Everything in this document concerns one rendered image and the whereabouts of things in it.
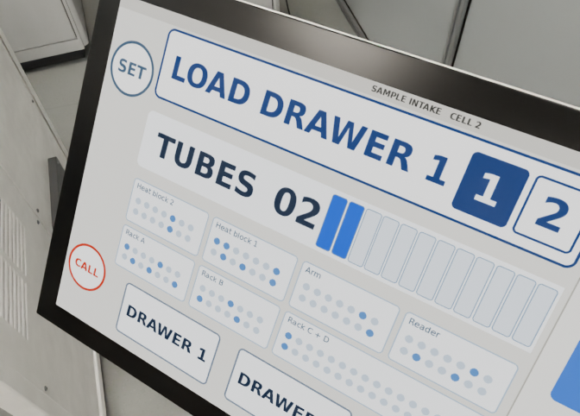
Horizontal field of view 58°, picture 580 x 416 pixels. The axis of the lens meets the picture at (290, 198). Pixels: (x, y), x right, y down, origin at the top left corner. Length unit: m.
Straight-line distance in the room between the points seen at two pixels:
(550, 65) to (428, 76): 1.00
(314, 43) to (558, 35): 0.98
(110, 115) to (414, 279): 0.26
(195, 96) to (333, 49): 0.11
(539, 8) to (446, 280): 1.05
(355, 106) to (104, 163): 0.21
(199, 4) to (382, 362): 0.27
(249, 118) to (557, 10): 1.00
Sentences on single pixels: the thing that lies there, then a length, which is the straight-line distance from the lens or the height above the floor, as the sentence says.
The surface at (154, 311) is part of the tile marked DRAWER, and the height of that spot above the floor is 1.01.
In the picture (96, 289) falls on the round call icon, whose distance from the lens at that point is 0.47.
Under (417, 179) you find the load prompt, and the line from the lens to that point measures 0.32.
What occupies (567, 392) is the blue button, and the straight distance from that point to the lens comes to 0.35.
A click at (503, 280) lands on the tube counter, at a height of 1.12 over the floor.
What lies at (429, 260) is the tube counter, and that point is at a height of 1.11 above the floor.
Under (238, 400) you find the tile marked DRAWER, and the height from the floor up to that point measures 0.99.
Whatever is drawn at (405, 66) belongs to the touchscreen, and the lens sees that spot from 0.33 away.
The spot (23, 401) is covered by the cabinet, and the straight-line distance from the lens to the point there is 1.01.
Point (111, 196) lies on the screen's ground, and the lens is 0.44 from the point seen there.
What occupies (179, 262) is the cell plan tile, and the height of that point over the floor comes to 1.05.
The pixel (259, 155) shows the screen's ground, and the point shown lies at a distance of 0.36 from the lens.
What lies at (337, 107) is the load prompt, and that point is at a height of 1.17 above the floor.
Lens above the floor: 1.39
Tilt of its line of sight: 52 degrees down
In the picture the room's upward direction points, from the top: 2 degrees counter-clockwise
